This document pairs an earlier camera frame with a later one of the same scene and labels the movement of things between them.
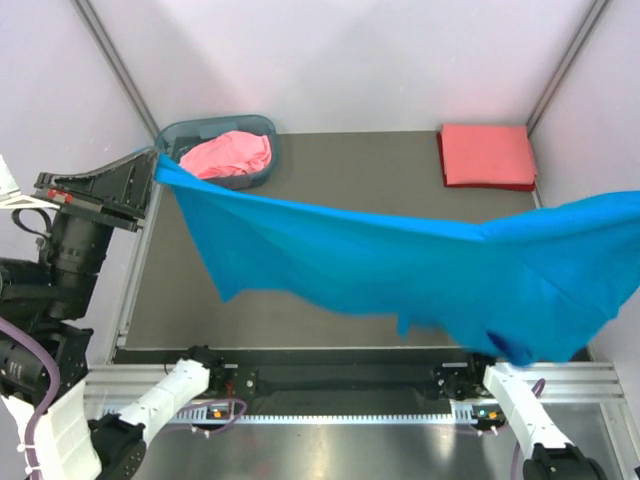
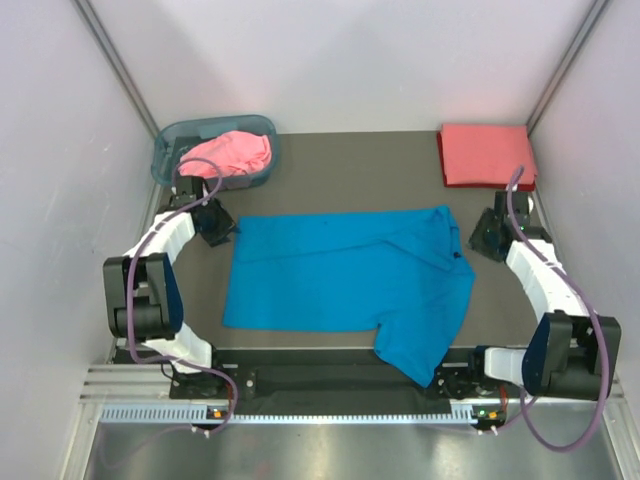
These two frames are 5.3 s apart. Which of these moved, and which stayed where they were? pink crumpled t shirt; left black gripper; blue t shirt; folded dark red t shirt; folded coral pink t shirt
Moved: blue t shirt; left black gripper
Stayed: pink crumpled t shirt; folded dark red t shirt; folded coral pink t shirt
